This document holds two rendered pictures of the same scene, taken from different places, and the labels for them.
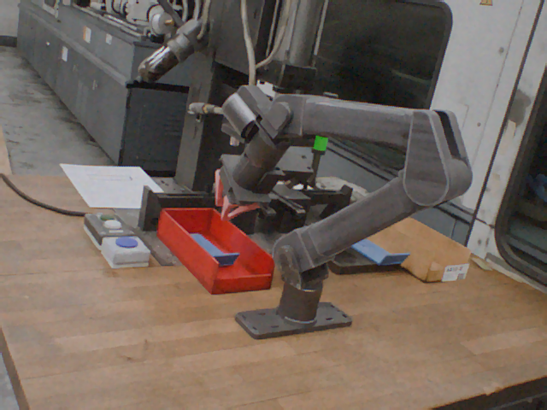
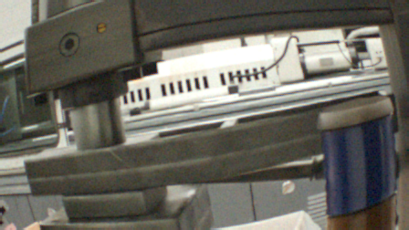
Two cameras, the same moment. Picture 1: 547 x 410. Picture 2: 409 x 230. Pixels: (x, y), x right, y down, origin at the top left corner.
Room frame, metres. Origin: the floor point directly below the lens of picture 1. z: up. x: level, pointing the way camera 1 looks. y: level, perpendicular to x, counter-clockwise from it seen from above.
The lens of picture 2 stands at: (1.79, -0.39, 1.22)
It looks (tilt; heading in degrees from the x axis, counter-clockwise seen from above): 3 degrees down; 131
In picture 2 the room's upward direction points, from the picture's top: 11 degrees counter-clockwise
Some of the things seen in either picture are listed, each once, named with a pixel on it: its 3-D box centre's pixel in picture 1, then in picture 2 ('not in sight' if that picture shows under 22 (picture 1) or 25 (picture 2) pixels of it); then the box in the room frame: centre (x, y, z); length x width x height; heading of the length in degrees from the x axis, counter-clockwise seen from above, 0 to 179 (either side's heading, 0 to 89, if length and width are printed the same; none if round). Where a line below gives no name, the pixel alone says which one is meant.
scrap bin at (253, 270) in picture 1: (213, 247); not in sight; (1.09, 0.09, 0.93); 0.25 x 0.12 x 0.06; 36
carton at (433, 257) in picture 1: (408, 243); not in sight; (1.35, -0.33, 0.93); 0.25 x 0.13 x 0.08; 36
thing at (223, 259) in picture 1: (202, 244); not in sight; (1.12, 0.11, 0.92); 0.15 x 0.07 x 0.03; 40
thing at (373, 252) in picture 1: (373, 245); not in sight; (1.28, -0.24, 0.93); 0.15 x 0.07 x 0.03; 37
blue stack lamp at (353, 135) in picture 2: not in sight; (362, 162); (1.61, -0.09, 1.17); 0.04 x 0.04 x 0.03
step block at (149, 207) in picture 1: (157, 207); not in sight; (1.20, 0.23, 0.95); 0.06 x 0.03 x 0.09; 126
